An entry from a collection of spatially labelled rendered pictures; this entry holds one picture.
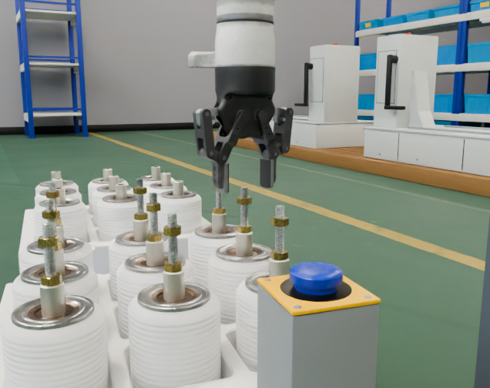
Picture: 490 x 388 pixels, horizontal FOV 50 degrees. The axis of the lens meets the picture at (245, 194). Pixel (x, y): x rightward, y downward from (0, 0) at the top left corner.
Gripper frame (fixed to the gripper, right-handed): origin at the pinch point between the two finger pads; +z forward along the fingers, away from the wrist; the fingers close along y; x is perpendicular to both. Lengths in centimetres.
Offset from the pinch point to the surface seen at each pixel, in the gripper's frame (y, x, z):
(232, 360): -9.5, -12.0, 17.1
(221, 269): -4.5, -1.5, 10.8
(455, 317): 57, 5, 35
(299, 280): -13.4, -27.5, 2.5
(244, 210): -0.3, -0.3, 4.0
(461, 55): 481, 301, -53
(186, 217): 10.5, 37.3, 13.8
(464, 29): 481, 299, -80
